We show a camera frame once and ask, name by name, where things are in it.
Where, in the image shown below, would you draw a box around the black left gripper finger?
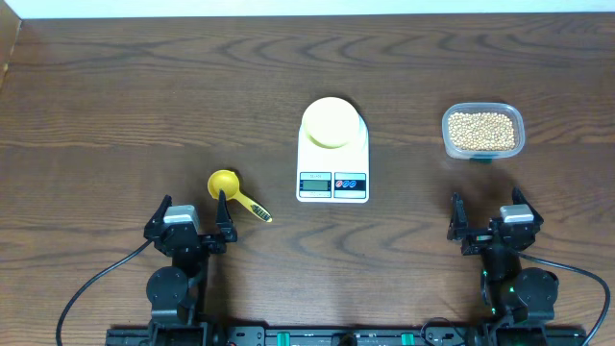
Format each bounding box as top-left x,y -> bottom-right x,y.
215,189 -> 237,242
145,195 -> 172,232

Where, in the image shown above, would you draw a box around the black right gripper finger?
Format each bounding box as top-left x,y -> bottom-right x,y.
447,193 -> 469,240
511,186 -> 544,225

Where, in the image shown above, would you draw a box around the yellow measuring scoop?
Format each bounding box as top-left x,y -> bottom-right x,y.
208,169 -> 273,223

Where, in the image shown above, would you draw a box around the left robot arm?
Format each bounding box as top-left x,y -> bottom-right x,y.
143,192 -> 237,345

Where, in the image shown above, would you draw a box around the white digital kitchen scale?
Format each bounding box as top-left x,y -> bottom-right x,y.
296,114 -> 370,204

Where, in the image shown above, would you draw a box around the yellow plastic bowl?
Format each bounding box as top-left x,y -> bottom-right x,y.
302,97 -> 359,149

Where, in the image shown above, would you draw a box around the soybeans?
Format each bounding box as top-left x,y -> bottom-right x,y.
448,112 -> 515,151

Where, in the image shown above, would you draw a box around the clear plastic bean container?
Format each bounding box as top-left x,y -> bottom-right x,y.
441,102 -> 526,161

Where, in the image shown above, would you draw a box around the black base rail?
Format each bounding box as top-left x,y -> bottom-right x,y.
105,325 -> 590,346

